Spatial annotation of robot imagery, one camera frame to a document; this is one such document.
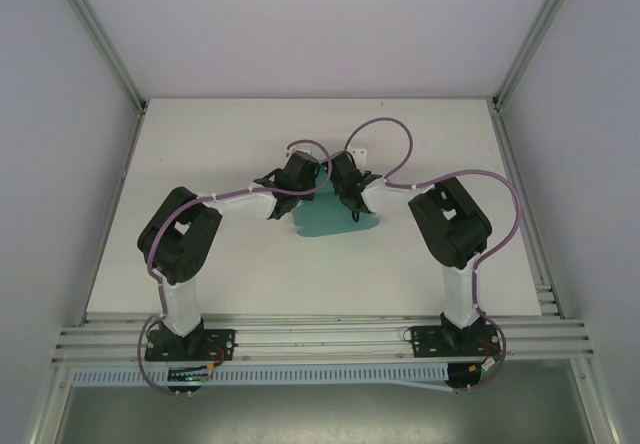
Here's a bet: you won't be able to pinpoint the teal cloth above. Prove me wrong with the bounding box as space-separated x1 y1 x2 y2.
291 163 380 240

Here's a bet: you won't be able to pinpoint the black left controller board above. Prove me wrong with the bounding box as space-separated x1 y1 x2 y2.
166 365 215 399

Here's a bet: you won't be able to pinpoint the black controller board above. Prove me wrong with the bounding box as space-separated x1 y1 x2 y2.
166 365 215 399
446 361 490 395

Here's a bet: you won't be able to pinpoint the black right controller board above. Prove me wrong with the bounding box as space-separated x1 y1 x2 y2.
446 361 490 395

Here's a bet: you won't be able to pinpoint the grey metal shelf panel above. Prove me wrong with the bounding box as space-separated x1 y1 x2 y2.
62 383 599 444

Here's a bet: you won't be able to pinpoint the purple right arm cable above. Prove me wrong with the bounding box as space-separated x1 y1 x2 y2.
346 116 524 393

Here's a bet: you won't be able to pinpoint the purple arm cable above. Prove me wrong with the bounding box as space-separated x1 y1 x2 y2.
346 116 524 393
137 138 334 396

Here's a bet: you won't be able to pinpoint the aluminium front frame rails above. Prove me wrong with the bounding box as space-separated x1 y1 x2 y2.
49 312 596 366

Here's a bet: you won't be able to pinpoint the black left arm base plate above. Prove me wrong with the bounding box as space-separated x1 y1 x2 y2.
144 327 237 364

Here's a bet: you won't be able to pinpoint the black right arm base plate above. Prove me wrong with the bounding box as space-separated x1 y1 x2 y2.
407 324 502 361

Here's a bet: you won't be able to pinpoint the aluminium side frame rail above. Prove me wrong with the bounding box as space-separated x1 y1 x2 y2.
489 108 567 319

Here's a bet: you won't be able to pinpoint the slotted light blue cable duct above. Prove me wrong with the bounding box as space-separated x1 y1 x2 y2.
72 361 454 390

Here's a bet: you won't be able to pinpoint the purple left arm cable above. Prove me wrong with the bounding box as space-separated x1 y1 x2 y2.
137 138 334 396

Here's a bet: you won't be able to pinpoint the aluminium corner post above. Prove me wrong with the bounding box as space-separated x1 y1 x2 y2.
491 0 587 113
47 0 150 115

